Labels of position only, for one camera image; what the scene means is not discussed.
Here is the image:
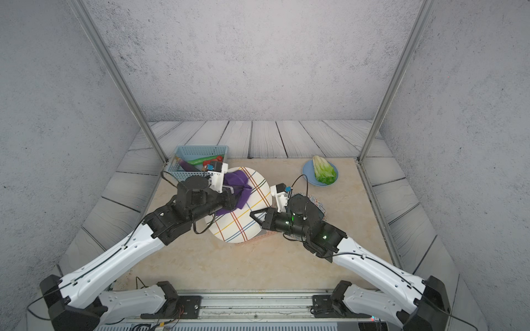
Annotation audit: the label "purple cloth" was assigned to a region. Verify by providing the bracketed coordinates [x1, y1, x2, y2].
[215, 170, 252, 217]

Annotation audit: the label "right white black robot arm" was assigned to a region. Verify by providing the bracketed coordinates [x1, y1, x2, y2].
[250, 194, 455, 330]

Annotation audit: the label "plaid striped white plate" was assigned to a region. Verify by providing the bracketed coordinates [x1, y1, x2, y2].
[209, 166, 273, 244]

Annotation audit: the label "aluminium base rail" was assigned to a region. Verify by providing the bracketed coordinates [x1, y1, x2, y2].
[74, 289, 440, 331]

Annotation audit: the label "green cucumber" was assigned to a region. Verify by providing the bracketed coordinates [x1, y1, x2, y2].
[188, 155, 218, 165]

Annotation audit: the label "small blue plate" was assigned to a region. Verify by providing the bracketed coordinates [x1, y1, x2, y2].
[302, 159, 339, 187]

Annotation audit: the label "colourful squiggle round plate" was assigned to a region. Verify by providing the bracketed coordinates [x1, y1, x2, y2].
[308, 195, 327, 219]

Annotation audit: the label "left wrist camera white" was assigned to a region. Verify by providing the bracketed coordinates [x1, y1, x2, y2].
[206, 161, 229, 193]

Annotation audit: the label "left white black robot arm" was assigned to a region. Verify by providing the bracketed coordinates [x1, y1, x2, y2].
[40, 176, 244, 330]

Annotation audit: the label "pink plastic basket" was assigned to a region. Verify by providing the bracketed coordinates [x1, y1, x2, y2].
[244, 230, 278, 245]

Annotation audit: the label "left metal frame post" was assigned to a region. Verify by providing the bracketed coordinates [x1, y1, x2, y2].
[68, 0, 168, 164]

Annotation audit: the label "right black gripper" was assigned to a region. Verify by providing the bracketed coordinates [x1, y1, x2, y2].
[248, 207, 311, 242]

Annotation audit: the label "right metal frame post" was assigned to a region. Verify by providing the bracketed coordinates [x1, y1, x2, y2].
[357, 0, 436, 164]

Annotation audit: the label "green lettuce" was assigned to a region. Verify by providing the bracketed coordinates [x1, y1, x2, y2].
[312, 155, 338, 185]

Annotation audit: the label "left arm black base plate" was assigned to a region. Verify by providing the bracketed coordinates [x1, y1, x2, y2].
[140, 295, 202, 320]

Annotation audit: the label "red strawberries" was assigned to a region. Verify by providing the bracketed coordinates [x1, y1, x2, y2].
[202, 155, 224, 167]

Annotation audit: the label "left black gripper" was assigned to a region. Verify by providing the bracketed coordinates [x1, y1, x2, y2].
[188, 185, 247, 226]

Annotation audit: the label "metal frame post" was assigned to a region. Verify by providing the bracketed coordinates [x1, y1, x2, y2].
[357, 0, 436, 164]
[68, 0, 168, 164]

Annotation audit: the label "light blue plastic basket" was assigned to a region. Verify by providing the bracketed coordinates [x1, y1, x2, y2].
[165, 145, 229, 181]

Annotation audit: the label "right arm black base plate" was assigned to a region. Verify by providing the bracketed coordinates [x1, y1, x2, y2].
[310, 295, 371, 319]

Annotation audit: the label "purple eggplant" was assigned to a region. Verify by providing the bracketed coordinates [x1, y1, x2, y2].
[175, 158, 202, 172]

